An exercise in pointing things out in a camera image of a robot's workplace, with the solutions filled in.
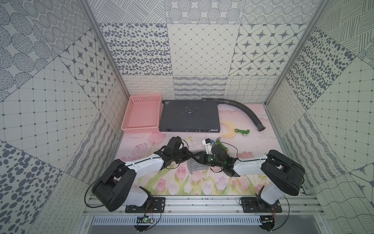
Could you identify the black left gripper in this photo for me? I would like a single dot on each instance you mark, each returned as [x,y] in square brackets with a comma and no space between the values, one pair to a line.
[181,155]

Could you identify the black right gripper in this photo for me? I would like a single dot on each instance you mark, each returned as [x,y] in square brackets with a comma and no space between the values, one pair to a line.
[202,154]

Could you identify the grey striped square dishcloth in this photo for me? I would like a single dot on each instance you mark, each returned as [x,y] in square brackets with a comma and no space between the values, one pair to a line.
[194,166]

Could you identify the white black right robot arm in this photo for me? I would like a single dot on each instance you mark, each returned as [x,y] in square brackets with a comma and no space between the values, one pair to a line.
[286,176]

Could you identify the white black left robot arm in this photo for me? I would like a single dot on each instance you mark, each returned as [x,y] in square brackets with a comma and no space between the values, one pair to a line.
[115,187]

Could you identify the green valve near tee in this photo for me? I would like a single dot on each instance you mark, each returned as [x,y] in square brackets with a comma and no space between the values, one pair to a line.
[218,142]

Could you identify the pink floral table mat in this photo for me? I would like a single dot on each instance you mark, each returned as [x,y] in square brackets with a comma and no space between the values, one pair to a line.
[177,179]

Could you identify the dark grey flat electronics box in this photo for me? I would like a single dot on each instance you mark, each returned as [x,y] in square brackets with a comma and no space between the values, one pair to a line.
[190,116]

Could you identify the pink perforated plastic basket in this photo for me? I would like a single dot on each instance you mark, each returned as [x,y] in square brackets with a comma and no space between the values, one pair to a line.
[143,114]

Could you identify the left small circuit board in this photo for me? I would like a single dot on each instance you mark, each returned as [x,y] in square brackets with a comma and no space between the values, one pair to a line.
[144,220]

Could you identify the small circuit board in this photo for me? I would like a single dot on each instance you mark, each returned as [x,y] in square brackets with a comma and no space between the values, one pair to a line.
[268,222]
[144,220]

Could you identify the right small circuit board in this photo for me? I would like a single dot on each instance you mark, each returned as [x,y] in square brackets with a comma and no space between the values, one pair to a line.
[268,222]

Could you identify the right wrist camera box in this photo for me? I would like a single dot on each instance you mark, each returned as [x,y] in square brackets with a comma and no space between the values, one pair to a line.
[208,145]

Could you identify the green valve near hose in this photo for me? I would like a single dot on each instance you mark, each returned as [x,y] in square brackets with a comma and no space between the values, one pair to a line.
[243,132]

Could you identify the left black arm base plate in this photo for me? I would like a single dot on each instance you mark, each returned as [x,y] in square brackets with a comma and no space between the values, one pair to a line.
[155,204]

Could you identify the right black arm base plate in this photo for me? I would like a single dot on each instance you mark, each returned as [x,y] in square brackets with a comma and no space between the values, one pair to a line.
[248,204]

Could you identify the aluminium front rail frame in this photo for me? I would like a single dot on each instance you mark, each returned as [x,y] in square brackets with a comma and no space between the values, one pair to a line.
[215,205]

